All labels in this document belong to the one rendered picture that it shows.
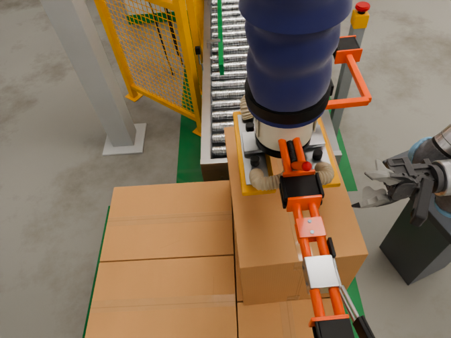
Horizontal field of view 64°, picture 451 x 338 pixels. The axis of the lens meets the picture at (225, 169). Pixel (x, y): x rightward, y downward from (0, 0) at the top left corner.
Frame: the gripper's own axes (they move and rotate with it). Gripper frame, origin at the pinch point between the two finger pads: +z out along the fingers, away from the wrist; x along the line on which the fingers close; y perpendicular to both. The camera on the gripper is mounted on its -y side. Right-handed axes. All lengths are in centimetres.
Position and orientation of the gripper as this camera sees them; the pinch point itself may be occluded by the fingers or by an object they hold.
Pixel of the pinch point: (358, 193)
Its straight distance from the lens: 94.5
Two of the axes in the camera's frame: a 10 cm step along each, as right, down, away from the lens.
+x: -0.7, -6.0, -8.0
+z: -9.9, 1.0, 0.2
